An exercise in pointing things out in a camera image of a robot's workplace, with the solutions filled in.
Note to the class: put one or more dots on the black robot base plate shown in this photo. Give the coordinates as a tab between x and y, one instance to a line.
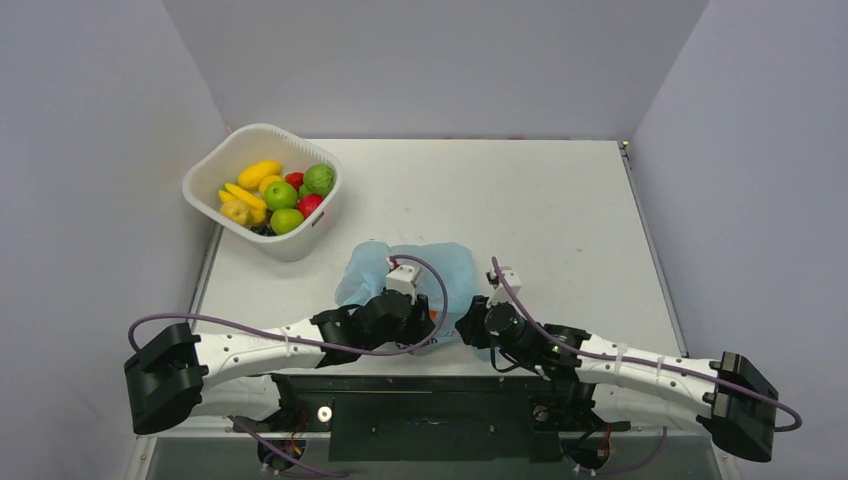
433	418

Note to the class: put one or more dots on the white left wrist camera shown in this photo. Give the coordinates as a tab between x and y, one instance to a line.
403	279

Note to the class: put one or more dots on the yellow fake lemon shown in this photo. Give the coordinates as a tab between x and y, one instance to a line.
266	182

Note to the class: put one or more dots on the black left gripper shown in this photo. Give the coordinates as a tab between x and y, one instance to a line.
419	324

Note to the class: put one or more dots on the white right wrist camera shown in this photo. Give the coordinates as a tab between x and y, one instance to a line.
506	286

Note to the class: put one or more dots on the yellow fake banana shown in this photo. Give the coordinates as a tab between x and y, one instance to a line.
232	191

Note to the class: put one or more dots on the yellow fake pear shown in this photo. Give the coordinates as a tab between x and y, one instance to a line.
236	211

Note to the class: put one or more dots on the red fake apple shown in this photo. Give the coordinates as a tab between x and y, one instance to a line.
308	204

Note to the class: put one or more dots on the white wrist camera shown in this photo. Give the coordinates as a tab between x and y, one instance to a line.
403	279
506	286

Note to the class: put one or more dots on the white plastic basket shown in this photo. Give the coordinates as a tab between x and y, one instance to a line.
247	146

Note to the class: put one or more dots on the red fake strawberry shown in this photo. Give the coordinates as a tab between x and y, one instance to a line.
295	179

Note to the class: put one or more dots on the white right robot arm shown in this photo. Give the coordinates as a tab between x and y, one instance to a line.
727	400

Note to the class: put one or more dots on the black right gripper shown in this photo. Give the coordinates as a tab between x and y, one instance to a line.
472	321

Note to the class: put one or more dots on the light green fake apple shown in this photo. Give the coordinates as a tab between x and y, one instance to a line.
284	221

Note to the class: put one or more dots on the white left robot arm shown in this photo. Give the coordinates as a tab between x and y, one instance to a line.
180	373

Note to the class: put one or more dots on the yellow fake mango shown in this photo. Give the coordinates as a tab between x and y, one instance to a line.
251	177

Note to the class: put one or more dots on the light blue plastic bag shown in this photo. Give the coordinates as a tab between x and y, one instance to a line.
364	278

